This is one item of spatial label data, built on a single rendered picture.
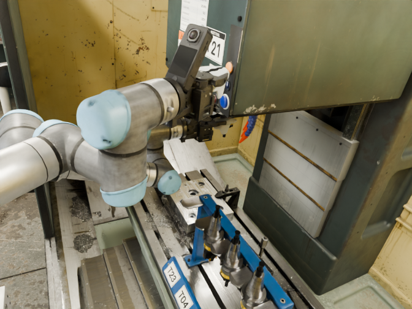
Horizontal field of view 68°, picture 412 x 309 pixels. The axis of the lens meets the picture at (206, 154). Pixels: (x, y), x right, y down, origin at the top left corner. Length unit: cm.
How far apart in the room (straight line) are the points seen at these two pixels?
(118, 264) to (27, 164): 107
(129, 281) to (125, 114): 110
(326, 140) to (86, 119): 108
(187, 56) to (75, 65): 145
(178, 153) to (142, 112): 176
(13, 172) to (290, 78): 60
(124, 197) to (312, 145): 104
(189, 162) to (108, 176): 170
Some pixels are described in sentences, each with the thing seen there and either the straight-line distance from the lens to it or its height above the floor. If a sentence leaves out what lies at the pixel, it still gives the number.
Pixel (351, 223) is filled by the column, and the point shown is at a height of 108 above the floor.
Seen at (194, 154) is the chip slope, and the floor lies 78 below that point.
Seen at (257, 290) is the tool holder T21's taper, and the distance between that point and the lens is 83.
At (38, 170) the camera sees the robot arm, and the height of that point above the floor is 162.
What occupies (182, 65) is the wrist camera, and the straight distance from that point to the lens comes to 55.
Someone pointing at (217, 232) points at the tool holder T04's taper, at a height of 124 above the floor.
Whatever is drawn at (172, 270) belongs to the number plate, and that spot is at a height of 94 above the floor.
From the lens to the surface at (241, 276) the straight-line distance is 89.
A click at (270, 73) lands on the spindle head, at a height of 172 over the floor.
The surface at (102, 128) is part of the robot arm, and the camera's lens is 43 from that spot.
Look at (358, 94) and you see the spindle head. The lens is 101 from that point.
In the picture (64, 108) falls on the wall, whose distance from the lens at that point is 203.
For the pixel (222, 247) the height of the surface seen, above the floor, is 122.
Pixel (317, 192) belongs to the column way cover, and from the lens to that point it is 146.
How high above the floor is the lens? 190
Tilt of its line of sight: 30 degrees down
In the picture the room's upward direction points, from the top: 7 degrees clockwise
